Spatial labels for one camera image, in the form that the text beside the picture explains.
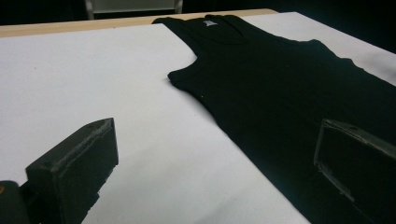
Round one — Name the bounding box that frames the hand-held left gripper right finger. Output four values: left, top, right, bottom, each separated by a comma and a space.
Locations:
313, 119, 396, 224

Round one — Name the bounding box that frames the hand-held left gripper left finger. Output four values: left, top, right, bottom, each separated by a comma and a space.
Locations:
25, 117, 120, 224

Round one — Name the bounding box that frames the black tank top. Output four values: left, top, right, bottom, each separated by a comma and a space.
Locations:
151, 13, 396, 224

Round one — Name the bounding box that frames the white metal desk frame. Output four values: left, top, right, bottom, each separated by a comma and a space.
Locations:
83, 0, 184, 21

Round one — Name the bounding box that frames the white table board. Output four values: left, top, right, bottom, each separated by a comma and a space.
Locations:
0, 11, 396, 224

